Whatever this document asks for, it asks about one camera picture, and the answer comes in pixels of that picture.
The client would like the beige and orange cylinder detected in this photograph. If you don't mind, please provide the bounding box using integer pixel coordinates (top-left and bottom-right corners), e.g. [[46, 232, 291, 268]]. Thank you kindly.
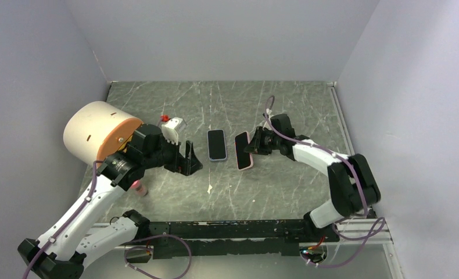
[[63, 101, 143, 166]]

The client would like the pink phone case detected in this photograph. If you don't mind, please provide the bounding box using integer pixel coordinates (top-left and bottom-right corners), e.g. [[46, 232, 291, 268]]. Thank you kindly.
[[234, 131, 254, 171]]

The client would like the pink capped small bottle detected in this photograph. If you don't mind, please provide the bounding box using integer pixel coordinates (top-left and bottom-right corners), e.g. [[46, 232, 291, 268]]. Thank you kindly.
[[131, 180, 148, 196]]

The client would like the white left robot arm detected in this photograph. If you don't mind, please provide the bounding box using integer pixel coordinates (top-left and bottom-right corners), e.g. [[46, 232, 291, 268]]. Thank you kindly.
[[18, 117, 202, 278]]

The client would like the lavender phone case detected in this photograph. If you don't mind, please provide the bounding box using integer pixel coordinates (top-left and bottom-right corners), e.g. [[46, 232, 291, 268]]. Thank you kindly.
[[207, 128, 228, 163]]

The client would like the blue smartphone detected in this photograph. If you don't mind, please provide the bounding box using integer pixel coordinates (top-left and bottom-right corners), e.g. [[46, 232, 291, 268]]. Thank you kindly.
[[208, 130, 227, 160]]

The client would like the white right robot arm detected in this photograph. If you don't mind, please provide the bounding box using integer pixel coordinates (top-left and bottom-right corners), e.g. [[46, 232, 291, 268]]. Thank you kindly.
[[244, 114, 381, 241]]

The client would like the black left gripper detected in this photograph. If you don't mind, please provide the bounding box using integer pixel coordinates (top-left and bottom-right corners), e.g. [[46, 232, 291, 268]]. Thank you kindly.
[[143, 133, 202, 175]]

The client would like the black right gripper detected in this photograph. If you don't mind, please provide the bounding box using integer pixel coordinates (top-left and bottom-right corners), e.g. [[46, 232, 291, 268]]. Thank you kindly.
[[244, 126, 281, 155]]

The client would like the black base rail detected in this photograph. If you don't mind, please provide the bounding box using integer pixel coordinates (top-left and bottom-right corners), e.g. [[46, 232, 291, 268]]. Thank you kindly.
[[110, 219, 340, 259]]

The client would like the aluminium frame rail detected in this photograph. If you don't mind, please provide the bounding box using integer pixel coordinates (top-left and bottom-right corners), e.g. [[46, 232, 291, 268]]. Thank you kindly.
[[334, 217, 392, 244]]

